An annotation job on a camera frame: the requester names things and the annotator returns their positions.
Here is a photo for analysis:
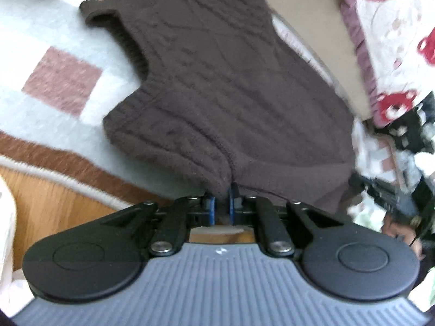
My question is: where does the white bear print bedspread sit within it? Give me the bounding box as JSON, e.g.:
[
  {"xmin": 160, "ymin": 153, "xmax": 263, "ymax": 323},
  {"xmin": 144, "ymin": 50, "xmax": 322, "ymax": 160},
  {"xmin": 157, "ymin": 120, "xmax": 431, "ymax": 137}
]
[{"xmin": 341, "ymin": 0, "xmax": 434, "ymax": 128}]

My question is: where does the person's right hand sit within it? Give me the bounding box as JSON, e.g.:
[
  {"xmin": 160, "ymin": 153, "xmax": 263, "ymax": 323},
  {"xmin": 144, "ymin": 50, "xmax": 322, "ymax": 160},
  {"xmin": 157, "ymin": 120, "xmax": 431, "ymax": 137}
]
[{"xmin": 381, "ymin": 214, "xmax": 425, "ymax": 260}]

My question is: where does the checkered light blue blanket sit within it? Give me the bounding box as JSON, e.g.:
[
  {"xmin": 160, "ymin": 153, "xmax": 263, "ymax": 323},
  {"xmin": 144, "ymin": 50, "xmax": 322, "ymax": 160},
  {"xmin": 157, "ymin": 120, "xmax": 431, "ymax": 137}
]
[{"xmin": 1, "ymin": 0, "xmax": 204, "ymax": 209}]

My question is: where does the person's white fluffy sleeve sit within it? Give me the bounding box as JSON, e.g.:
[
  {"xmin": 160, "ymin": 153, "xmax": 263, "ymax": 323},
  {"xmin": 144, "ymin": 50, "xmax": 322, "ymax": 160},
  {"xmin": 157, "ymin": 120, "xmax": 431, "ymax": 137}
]
[{"xmin": 0, "ymin": 178, "xmax": 34, "ymax": 318}]

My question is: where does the dark brown knitted sweater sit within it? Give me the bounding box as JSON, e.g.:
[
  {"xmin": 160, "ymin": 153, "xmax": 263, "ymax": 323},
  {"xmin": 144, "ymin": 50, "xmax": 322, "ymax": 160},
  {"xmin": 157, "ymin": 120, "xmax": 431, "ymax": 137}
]
[{"xmin": 80, "ymin": 0, "xmax": 355, "ymax": 214}]

